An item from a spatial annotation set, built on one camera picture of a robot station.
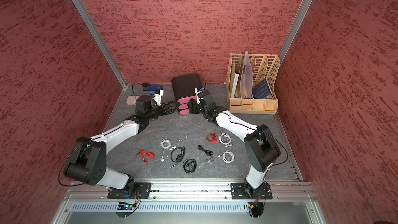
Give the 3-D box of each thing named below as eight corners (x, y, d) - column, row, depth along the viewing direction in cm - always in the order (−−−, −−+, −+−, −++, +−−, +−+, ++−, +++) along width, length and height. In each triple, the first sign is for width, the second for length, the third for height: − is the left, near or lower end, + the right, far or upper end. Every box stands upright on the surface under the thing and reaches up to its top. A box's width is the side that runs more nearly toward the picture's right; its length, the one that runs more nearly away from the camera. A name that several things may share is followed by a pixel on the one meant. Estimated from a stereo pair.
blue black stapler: (142, 90, 119) (141, 87, 117) (144, 86, 123) (142, 83, 120) (162, 91, 120) (161, 88, 117) (163, 86, 123) (162, 83, 120)
